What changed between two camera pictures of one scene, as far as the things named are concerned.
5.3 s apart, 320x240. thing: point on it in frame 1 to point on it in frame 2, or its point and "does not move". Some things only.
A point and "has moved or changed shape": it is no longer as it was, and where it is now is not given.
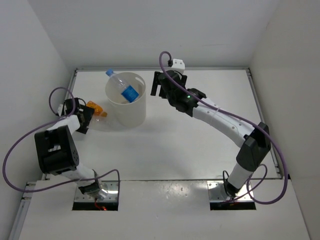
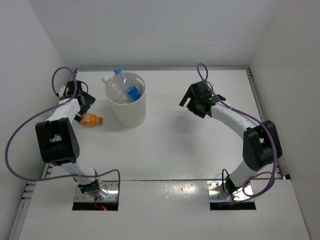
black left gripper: x=88 y=113 to x=88 y=101
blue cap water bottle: x=125 y=89 has moved or changed shape
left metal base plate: x=113 y=195 does not move
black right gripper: x=156 y=83 to x=190 y=94
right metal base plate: x=217 y=192 does not move
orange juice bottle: x=98 y=110 to x=89 y=120
